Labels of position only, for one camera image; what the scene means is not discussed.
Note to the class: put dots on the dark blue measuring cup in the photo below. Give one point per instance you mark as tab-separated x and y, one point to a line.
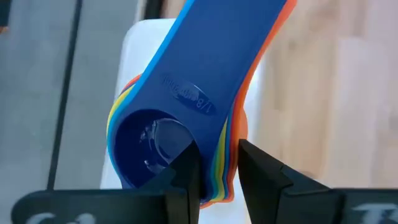
211	46

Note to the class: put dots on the black table edge frame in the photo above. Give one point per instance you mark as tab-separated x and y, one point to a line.
153	8

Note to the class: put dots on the green measuring cup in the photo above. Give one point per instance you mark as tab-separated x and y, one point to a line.
218	177

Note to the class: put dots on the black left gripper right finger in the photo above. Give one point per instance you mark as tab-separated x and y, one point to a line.
267	193

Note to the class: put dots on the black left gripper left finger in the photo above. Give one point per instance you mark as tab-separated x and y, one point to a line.
185	186

